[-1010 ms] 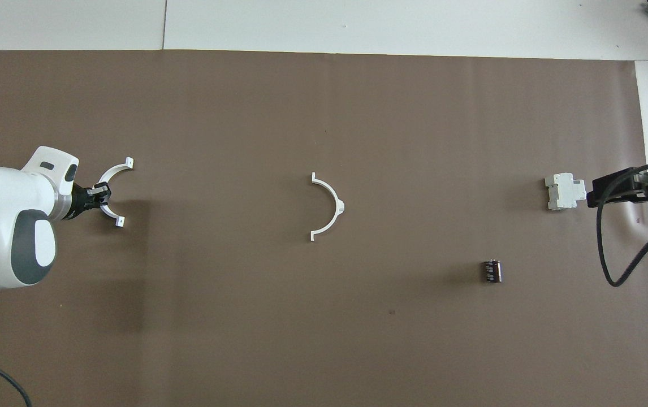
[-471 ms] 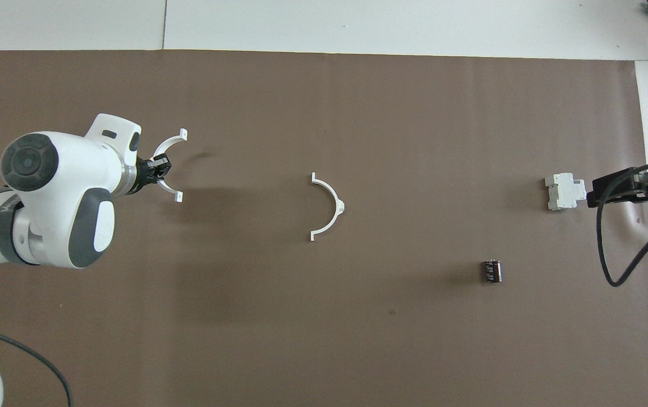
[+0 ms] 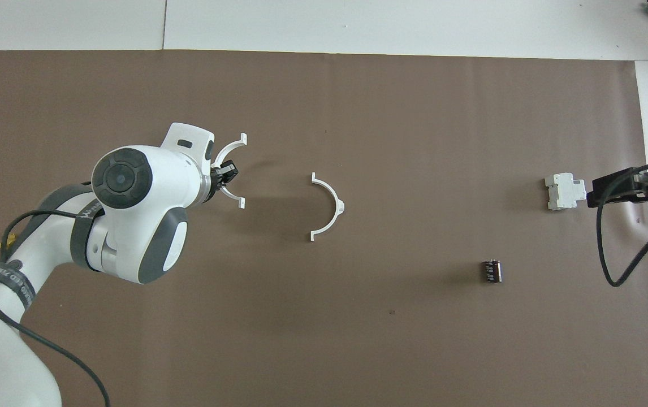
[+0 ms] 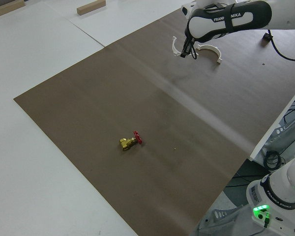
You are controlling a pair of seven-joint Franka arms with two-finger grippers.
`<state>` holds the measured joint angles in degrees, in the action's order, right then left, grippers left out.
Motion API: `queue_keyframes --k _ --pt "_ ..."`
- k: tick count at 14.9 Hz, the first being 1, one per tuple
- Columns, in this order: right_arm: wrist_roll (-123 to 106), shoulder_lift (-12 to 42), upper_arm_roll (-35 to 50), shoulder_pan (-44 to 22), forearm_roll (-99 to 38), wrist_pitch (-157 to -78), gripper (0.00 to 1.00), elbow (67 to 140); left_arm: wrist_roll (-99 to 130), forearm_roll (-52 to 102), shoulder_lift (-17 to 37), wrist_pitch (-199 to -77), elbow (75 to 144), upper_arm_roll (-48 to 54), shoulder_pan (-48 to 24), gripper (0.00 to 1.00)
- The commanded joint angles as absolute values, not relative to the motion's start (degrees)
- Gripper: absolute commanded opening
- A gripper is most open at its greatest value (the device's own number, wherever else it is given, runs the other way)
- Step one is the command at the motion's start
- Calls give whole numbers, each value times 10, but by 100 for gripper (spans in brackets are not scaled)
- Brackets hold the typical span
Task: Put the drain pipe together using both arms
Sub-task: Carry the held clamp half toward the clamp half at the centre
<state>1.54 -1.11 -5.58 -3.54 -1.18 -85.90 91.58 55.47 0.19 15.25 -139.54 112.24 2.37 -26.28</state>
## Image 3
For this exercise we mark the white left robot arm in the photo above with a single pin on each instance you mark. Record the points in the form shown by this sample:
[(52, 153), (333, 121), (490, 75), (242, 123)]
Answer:
[(132, 226)]

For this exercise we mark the brown paper table mat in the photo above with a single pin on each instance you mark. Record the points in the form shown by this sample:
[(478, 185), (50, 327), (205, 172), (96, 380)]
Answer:
[(358, 339)]

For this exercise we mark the brass valve red handwheel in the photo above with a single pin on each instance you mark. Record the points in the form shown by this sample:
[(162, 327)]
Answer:
[(4, 242)]

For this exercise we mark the black cylindrical capacitor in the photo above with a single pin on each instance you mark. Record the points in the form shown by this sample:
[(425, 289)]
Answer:
[(492, 271)]

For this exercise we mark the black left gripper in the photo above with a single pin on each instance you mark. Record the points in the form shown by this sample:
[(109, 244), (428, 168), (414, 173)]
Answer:
[(213, 175)]

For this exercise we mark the white circuit breaker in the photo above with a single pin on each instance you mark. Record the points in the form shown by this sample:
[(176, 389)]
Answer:
[(564, 192)]

